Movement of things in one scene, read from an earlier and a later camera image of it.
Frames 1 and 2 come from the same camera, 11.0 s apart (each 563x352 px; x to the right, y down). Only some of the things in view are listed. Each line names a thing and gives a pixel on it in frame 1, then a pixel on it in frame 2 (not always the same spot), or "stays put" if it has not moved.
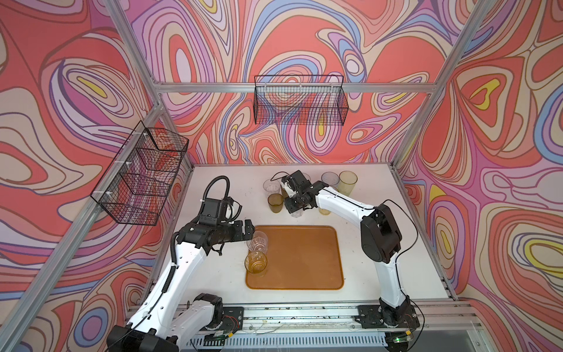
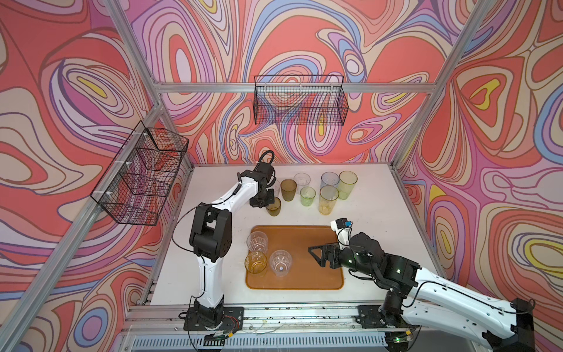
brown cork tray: (300, 257) stays put
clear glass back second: (272, 187) stays put
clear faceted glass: (259, 242) stays put
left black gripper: (238, 235) → (271, 199)
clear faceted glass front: (297, 213) → (281, 262)
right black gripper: (289, 205) → (333, 248)
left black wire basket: (138, 185) stays put
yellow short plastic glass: (255, 263) stays put
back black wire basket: (300, 100) stays put
